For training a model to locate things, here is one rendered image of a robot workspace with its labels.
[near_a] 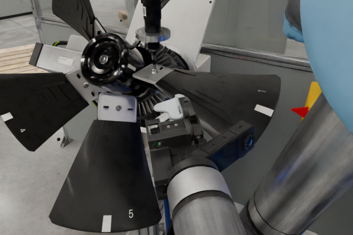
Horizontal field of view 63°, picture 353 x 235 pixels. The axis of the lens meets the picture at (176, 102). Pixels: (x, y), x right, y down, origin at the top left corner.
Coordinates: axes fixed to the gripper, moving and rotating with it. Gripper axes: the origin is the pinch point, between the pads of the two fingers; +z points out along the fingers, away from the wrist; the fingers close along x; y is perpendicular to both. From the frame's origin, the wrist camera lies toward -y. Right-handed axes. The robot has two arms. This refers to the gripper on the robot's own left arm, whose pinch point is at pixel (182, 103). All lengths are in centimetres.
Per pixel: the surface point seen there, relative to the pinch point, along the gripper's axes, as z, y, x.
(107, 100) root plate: 11.0, 15.1, 2.8
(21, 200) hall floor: 91, 96, 107
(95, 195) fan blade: -2.8, 20.3, 16.6
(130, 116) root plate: 10.1, 10.9, 7.4
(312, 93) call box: 15.5, -37.9, 14.7
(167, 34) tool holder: 9.0, 0.0, -10.5
